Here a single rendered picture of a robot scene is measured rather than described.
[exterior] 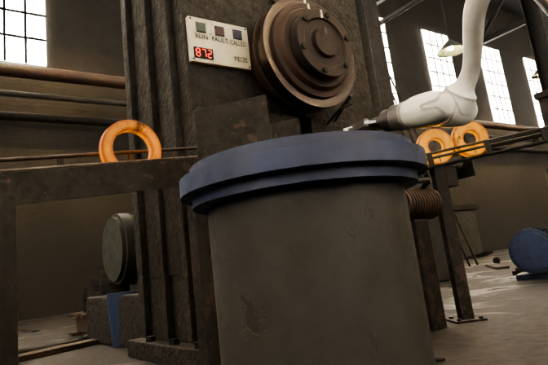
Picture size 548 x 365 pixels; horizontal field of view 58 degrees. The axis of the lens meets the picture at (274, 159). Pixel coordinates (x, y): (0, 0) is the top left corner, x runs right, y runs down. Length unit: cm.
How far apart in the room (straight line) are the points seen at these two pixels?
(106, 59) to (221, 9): 664
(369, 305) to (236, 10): 171
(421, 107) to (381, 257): 106
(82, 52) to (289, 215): 810
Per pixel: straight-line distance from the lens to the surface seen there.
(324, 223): 53
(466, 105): 169
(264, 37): 192
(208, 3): 206
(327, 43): 198
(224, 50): 197
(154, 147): 156
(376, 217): 56
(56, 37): 856
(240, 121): 127
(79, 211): 781
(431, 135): 220
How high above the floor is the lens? 30
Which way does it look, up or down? 12 degrees up
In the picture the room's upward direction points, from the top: 7 degrees counter-clockwise
